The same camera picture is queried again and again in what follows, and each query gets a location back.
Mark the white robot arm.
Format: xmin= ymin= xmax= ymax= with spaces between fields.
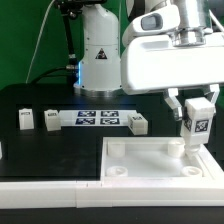
xmin=75 ymin=0 xmax=224 ymax=120

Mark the white thin cable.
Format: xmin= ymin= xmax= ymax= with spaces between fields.
xmin=25 ymin=0 xmax=56 ymax=84

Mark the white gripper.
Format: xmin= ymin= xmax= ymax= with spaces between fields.
xmin=121 ymin=32 xmax=224 ymax=121

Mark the white L-shaped fence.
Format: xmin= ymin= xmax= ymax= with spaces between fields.
xmin=0 ymin=139 xmax=224 ymax=210

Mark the white block at left edge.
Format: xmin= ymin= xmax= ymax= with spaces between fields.
xmin=0 ymin=141 xmax=3 ymax=160

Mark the black cable bundle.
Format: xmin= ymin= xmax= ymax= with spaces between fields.
xmin=29 ymin=0 xmax=84 ymax=85

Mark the white marker base plate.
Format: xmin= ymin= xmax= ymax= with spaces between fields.
xmin=59 ymin=110 xmax=135 ymax=127

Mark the white square tabletop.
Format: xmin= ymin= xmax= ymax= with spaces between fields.
xmin=101 ymin=137 xmax=222 ymax=179

